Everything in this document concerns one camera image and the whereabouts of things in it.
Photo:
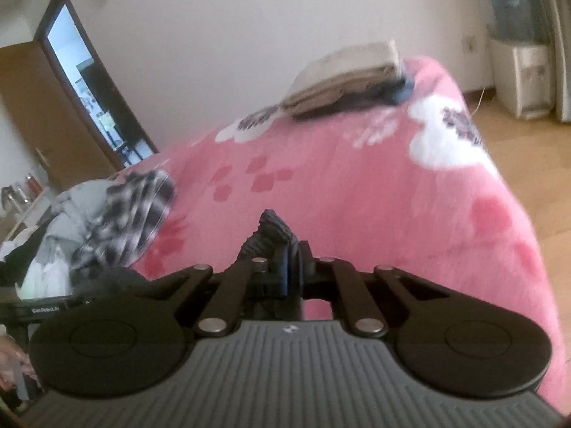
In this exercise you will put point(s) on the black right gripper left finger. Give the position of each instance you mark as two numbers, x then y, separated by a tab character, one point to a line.
127	343

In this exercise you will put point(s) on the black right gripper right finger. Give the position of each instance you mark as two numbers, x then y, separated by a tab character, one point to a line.
452	342

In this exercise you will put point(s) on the grey white clothes pile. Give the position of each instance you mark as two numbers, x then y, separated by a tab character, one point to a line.
41	266

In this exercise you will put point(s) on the folded beige clothes stack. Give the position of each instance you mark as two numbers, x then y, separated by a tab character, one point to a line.
355	77

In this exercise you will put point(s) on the black white plaid garment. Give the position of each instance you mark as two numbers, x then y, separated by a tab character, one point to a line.
131	218

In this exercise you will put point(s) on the pink floral blanket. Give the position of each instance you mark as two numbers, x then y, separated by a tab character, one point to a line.
408	186

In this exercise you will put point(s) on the brown wooden door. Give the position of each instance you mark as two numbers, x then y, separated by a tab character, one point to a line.
49	123

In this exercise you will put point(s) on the white water dispenser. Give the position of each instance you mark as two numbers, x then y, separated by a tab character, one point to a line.
523	78

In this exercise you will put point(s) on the grey curtain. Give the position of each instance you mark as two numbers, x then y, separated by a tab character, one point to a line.
558	15

